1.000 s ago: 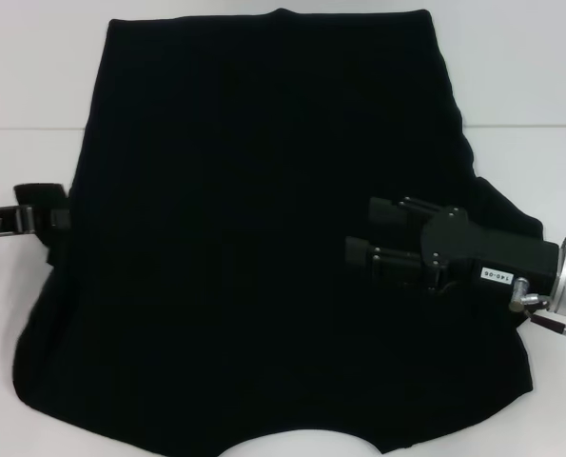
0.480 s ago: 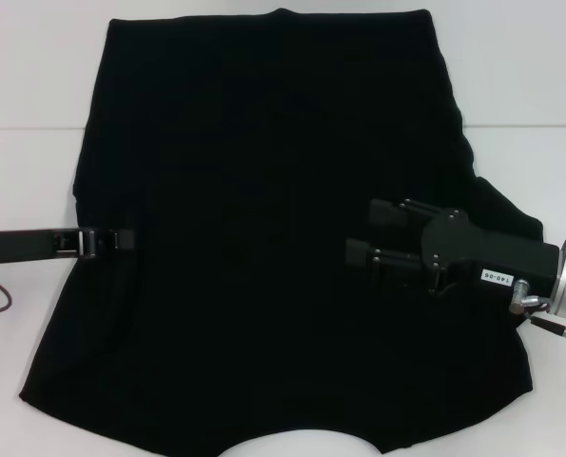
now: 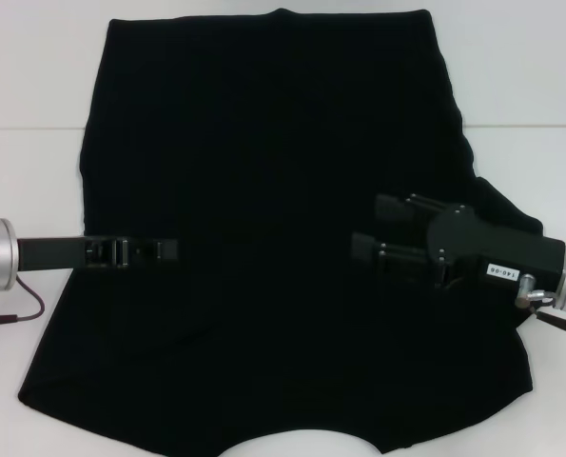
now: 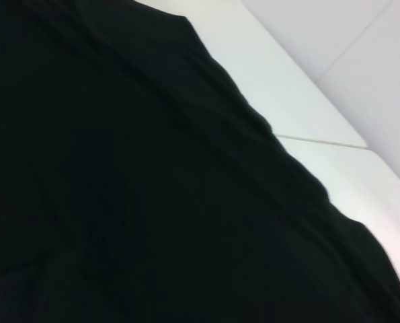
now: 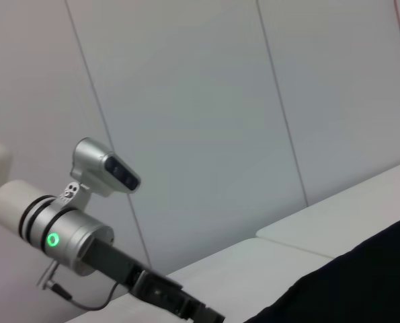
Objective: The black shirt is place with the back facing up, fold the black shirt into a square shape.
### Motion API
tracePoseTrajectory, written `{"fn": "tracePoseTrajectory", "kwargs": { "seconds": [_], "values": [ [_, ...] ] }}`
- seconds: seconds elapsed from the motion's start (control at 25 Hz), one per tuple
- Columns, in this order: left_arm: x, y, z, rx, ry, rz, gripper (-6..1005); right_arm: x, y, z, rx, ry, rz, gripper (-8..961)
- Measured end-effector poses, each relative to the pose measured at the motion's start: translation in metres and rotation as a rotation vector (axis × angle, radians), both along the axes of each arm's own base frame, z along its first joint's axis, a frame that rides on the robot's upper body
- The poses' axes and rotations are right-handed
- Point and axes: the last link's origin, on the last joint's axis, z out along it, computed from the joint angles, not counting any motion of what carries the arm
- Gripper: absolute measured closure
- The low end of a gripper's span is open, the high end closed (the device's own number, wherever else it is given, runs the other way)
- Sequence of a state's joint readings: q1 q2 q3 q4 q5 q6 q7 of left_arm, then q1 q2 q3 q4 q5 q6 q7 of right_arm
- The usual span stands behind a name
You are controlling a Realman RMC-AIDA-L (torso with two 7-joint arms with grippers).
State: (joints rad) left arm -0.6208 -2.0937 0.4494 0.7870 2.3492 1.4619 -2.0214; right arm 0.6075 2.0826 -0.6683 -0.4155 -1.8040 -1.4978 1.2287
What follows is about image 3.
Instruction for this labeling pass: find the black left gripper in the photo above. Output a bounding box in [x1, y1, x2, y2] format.
[15, 235, 182, 274]

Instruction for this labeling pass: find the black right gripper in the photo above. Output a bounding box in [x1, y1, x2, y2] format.
[350, 191, 566, 290]

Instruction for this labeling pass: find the black shirt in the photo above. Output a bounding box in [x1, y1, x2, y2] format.
[16, 8, 545, 457]

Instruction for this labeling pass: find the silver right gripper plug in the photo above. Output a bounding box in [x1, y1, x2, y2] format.
[514, 272, 557, 311]

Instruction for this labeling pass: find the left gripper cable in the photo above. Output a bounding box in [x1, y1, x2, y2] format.
[0, 278, 49, 329]

